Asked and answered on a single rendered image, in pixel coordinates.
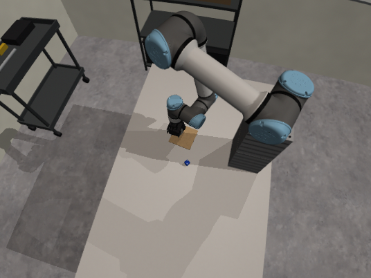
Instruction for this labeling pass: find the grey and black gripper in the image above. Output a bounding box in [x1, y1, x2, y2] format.
[167, 121, 186, 138]

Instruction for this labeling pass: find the tan flat mat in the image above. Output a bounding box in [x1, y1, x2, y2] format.
[168, 126, 198, 149]

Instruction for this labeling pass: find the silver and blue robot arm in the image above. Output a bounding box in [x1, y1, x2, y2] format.
[145, 11, 314, 145]

